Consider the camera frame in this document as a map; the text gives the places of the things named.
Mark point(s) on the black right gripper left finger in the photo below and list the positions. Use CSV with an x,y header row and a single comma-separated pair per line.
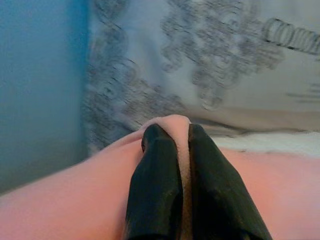
x,y
155,195

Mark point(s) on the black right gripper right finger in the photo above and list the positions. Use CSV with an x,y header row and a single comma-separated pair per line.
x,y
215,200

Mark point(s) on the pink plush pillow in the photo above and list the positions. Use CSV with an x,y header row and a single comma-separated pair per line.
x,y
62,195

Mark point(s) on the white quilted mattress pad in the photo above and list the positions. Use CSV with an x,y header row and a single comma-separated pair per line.
x,y
275,145

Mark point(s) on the grey floral patterned pillow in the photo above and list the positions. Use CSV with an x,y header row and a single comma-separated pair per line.
x,y
200,62

